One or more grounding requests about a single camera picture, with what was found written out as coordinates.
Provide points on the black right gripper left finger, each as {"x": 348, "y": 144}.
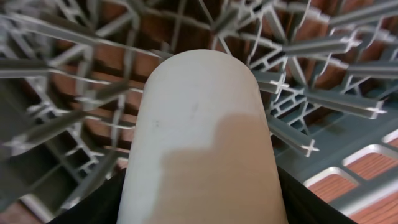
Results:
{"x": 100, "y": 207}

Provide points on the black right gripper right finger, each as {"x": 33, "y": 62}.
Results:
{"x": 302, "y": 206}

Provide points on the pale green cup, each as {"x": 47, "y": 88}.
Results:
{"x": 201, "y": 151}

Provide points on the grey dishwasher rack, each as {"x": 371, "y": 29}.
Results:
{"x": 73, "y": 75}

